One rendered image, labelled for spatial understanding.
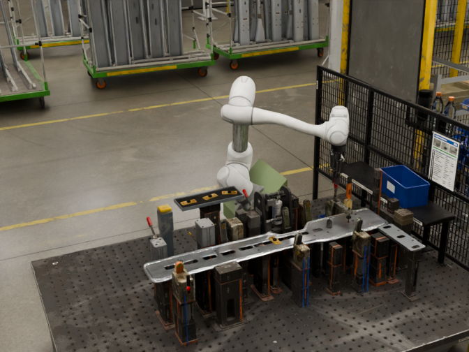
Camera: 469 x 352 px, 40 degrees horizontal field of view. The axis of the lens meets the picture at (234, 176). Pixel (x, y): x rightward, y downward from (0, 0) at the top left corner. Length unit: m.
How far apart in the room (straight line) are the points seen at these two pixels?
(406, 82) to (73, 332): 3.48
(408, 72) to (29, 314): 3.50
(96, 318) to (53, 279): 0.49
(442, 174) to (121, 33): 7.02
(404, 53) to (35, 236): 3.48
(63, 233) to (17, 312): 1.15
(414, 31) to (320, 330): 2.93
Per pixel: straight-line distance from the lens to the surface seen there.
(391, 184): 3.89
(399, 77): 5.72
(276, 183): 4.06
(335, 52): 10.38
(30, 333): 4.70
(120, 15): 10.04
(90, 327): 3.44
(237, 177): 4.01
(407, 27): 5.57
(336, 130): 3.35
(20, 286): 5.21
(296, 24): 11.29
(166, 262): 3.30
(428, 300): 3.64
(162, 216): 3.47
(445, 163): 3.80
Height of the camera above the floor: 2.71
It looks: 24 degrees down
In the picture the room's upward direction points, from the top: 1 degrees counter-clockwise
